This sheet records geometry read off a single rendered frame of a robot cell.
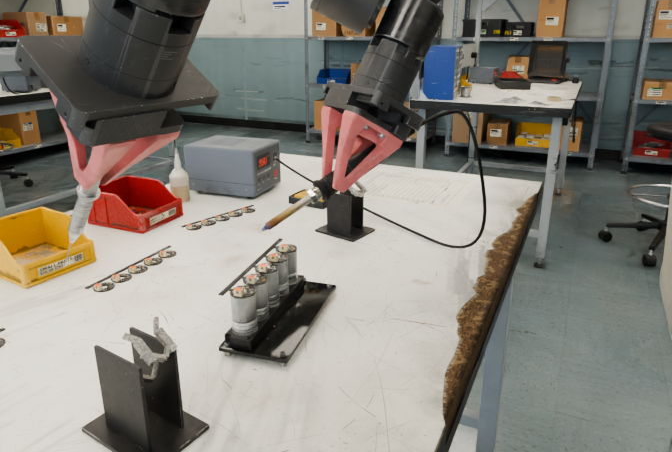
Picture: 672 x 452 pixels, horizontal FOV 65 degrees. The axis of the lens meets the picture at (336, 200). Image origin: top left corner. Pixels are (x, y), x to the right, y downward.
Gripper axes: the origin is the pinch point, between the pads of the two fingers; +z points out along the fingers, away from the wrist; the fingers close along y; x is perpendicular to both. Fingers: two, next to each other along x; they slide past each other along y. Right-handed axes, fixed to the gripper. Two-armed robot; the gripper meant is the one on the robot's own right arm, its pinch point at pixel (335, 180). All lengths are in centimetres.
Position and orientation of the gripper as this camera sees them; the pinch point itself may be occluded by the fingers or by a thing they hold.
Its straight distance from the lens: 54.2
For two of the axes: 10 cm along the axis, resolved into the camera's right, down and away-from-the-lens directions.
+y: 4.8, 2.7, -8.4
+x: 7.7, 3.4, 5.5
